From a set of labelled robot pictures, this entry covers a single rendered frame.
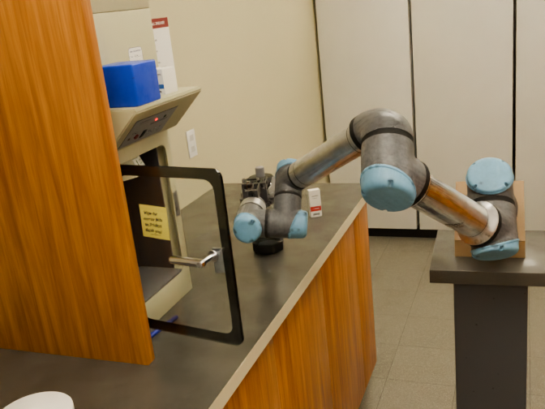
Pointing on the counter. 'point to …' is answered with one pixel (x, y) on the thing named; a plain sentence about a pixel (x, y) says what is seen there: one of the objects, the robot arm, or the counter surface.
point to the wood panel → (63, 194)
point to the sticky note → (154, 221)
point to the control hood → (186, 96)
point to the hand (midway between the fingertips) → (261, 188)
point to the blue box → (131, 83)
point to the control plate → (148, 127)
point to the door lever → (194, 260)
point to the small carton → (166, 79)
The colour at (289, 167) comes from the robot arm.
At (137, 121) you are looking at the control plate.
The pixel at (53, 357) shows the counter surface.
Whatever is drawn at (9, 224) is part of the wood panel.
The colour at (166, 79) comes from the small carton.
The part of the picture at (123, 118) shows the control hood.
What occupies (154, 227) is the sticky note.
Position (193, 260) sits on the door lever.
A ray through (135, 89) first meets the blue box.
